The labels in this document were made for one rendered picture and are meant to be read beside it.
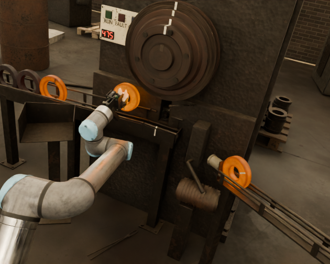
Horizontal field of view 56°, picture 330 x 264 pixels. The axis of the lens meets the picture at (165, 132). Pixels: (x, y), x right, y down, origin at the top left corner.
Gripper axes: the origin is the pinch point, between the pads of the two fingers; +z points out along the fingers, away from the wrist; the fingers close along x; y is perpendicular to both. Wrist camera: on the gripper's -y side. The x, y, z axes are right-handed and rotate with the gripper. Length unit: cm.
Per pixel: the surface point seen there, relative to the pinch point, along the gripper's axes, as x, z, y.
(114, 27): 17.2, 20.2, 25.4
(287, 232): -94, -39, -9
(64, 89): 43.2, -0.6, -11.2
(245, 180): -73, -23, -8
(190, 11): -28, 12, 46
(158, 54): -19.4, -1.9, 29.9
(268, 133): -80, 137, -112
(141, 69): -11.6, -3.7, 20.5
